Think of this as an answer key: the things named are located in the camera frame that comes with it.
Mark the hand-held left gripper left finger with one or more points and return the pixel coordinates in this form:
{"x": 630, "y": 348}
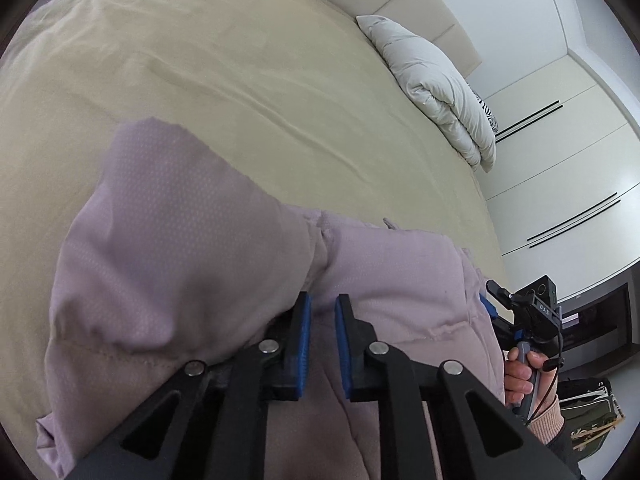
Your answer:
{"x": 304, "y": 350}

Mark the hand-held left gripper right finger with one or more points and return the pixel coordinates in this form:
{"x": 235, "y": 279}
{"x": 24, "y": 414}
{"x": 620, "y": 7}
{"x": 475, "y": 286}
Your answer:
{"x": 342, "y": 350}

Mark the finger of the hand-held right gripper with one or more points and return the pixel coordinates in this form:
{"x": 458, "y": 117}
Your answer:
{"x": 500, "y": 291}
{"x": 485, "y": 306}

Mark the mauve quilted puffer jacket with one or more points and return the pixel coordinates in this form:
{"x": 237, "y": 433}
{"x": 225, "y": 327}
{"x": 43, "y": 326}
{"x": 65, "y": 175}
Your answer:
{"x": 175, "y": 235}

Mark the person's right forearm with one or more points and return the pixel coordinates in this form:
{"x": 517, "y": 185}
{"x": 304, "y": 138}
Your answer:
{"x": 547, "y": 420}

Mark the person's right hand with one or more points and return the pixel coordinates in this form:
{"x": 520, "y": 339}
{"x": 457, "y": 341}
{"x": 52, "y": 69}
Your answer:
{"x": 515, "y": 377}

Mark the dark green printed bag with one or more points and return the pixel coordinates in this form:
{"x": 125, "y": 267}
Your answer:
{"x": 595, "y": 405}

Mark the white wardrobe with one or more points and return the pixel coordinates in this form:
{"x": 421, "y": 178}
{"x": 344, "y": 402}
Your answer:
{"x": 575, "y": 160}

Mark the zebra print pillow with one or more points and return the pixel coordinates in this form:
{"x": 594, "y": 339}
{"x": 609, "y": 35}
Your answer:
{"x": 487, "y": 112}

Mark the white folded duvet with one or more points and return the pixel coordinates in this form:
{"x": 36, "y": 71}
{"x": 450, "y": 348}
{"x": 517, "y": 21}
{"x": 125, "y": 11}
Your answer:
{"x": 430, "y": 80}

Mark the bed with beige sheet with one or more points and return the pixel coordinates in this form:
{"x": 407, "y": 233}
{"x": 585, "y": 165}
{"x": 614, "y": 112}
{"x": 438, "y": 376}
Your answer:
{"x": 250, "y": 85}

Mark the dark wall shelf niche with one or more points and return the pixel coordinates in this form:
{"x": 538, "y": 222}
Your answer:
{"x": 600, "y": 320}

